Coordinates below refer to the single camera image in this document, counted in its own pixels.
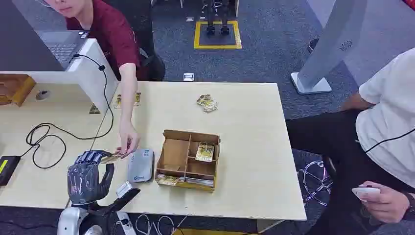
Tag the person's hand holding card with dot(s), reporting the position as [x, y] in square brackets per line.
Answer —
[129, 138]

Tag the seated person's hand with remote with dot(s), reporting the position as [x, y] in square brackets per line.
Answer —
[387, 204]

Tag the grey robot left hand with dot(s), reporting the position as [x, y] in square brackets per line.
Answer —
[85, 181]

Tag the yellow printed card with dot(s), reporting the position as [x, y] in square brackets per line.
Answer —
[109, 158]

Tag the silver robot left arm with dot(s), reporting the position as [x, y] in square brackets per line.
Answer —
[69, 220]

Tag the black wristband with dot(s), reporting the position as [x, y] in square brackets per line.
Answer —
[411, 207]

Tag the grey card reader device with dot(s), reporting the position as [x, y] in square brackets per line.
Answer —
[140, 166]

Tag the yellow cards row on desk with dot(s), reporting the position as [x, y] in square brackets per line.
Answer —
[137, 98]

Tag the small dark yellow card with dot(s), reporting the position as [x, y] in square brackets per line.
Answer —
[94, 109]

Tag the wooden card box with compartments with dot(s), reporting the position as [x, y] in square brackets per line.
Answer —
[176, 155]

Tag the yellow card stack in slot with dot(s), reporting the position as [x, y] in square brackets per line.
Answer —
[167, 180]

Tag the white power strip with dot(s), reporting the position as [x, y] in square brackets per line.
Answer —
[126, 223]

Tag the chrome chair base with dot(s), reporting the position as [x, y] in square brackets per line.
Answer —
[316, 183]

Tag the seated person beside desk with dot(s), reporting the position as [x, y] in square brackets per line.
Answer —
[385, 129]

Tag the yellow card standing in box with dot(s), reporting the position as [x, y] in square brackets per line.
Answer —
[205, 151]

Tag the black power adapter brick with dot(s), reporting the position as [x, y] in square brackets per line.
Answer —
[7, 168]

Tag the white desk partition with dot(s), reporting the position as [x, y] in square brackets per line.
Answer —
[87, 69]

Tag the pale card stack in slot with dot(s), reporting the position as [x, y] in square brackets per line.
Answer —
[199, 182]

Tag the silver floor socket plate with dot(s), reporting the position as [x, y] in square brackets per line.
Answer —
[188, 77]

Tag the loose pile of yellow cards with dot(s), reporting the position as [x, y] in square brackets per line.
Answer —
[207, 103]

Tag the small round grey object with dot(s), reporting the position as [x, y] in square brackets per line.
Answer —
[42, 94]

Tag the person across desk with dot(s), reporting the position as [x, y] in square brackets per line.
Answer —
[112, 32]

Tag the brown wooden box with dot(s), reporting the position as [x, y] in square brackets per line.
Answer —
[14, 88]

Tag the yellow tape square on floor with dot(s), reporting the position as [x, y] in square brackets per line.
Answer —
[196, 35]

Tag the grey laptop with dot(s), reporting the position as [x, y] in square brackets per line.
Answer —
[26, 42]

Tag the white floor stand pillar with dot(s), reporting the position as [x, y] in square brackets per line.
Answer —
[327, 48]

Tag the round grey floor object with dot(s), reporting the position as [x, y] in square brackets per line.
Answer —
[313, 45]

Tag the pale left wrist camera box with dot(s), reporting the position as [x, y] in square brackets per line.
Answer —
[124, 189]

